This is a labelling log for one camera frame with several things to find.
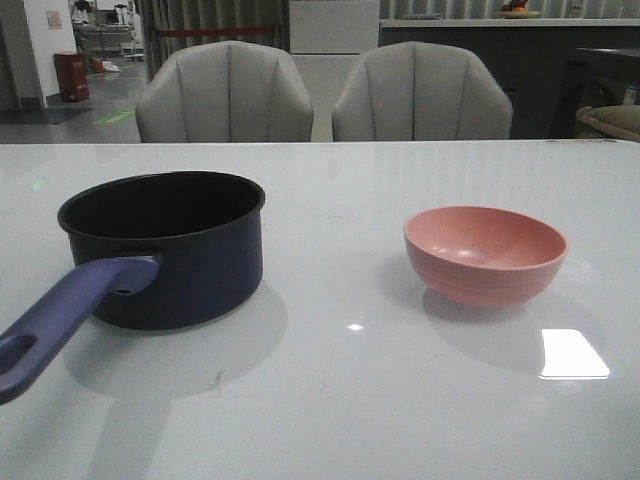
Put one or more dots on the pink bowl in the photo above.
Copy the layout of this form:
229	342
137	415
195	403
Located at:
484	257

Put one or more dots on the dark blue saucepan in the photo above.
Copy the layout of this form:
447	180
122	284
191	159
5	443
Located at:
151	252

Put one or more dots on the right grey chair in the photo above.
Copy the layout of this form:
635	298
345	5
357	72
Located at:
415	91

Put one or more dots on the grey chair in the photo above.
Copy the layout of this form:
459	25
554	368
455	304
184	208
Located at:
226	92
415	91

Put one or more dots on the left grey chair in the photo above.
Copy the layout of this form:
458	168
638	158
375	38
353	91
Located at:
226	92

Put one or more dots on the white cabinet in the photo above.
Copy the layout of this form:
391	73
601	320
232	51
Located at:
325	38

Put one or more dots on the dark counter with white top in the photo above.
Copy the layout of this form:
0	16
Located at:
549	68

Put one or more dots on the red bin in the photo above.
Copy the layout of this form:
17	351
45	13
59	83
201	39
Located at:
71	76

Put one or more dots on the fruit plate on counter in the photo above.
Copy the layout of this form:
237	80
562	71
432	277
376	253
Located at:
517	9

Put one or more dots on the wicker basket with cushion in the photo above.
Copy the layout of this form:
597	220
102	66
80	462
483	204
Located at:
620	122

